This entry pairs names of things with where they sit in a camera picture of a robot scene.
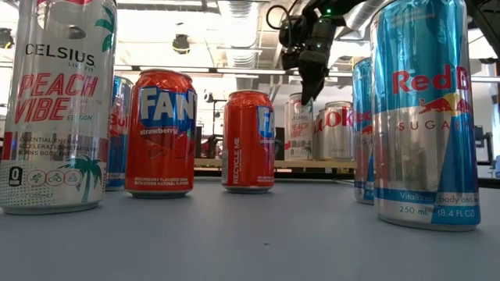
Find corrugated silver ventilation duct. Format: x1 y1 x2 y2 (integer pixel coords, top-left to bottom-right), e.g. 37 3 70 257
218 0 261 91

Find blue silver Red Bull can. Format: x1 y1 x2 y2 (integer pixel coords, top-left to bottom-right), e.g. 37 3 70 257
369 0 482 232
352 57 376 206
105 76 134 192

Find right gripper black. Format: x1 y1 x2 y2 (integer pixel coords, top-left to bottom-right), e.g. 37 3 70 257
298 15 340 105

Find blue-grey table mat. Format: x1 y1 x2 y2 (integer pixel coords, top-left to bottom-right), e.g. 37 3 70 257
0 173 500 281

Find right wrist camera black cable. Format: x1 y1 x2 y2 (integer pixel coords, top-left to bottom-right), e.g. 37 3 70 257
266 3 298 34

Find black ceiling lamp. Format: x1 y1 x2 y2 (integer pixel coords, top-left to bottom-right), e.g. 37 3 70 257
0 27 15 50
172 34 191 55

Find red Fanta strawberry can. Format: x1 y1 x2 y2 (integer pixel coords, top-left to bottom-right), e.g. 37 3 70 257
221 89 276 194
124 69 198 199

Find black monitor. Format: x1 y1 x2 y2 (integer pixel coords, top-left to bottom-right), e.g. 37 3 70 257
273 127 286 161

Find smooth silver ventilation duct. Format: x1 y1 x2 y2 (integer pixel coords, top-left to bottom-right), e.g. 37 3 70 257
330 0 382 73

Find silver Diet Coke can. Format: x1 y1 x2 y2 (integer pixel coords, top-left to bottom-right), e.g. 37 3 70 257
312 108 326 162
323 101 355 162

